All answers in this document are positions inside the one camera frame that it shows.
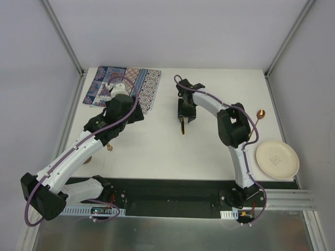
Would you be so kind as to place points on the copper spoon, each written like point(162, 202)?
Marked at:
point(260, 115)

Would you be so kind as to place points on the left aluminium frame post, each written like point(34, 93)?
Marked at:
point(61, 35)

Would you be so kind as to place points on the metal cup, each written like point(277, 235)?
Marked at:
point(88, 160)

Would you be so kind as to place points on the cream plate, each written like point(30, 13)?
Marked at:
point(277, 159)

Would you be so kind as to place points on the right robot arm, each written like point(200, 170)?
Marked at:
point(233, 130)

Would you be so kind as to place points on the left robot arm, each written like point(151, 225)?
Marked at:
point(47, 191)

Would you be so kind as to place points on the patterned cloth placemat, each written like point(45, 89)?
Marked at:
point(143, 82)

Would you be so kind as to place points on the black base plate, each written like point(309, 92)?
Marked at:
point(202, 199)

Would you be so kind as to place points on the aluminium frame post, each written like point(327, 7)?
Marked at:
point(290, 35)
point(61, 35)

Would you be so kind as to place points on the gold knife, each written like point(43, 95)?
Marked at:
point(182, 126)

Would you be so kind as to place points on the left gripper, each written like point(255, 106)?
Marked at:
point(137, 112)

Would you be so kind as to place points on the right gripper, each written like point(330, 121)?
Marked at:
point(186, 112)

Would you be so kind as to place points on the gold fork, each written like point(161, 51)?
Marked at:
point(109, 147)

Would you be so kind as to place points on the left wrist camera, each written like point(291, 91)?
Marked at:
point(116, 89)

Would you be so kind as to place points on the right aluminium frame post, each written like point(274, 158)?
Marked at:
point(290, 35)

